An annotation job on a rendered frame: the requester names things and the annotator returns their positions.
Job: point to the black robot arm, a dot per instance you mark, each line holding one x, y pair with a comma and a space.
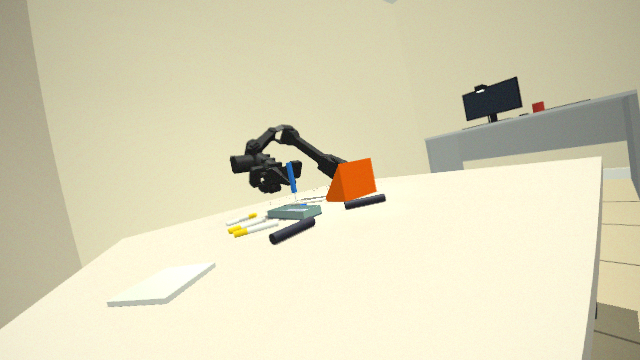
327, 163

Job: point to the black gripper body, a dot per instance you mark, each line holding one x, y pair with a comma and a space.
260, 171

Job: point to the keyboard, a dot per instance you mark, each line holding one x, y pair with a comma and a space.
294, 212

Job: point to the white flat rectangular slab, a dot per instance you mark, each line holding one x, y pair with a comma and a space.
162, 287

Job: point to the dark grey cylinder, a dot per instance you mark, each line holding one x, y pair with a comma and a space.
291, 230
365, 201

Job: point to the blue stylus with grey tip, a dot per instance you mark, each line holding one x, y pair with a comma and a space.
291, 179

